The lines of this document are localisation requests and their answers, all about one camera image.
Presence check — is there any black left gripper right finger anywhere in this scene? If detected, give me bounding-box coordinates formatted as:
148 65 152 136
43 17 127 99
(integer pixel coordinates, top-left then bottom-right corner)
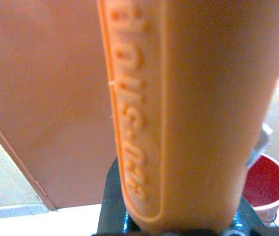
225 194 273 236

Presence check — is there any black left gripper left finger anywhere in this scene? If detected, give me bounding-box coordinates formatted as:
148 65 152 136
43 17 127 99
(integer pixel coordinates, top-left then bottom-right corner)
98 157 140 235

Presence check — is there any orange plastic broom handle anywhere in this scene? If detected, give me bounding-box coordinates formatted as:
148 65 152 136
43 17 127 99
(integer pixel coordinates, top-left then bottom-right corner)
96 0 279 234

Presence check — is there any red plastic bucket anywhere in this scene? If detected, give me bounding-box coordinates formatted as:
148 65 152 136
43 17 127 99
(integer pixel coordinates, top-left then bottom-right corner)
242 153 279 223

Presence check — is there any brown wooden door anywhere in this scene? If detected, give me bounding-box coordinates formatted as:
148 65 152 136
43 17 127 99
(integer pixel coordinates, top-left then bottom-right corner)
0 0 120 211

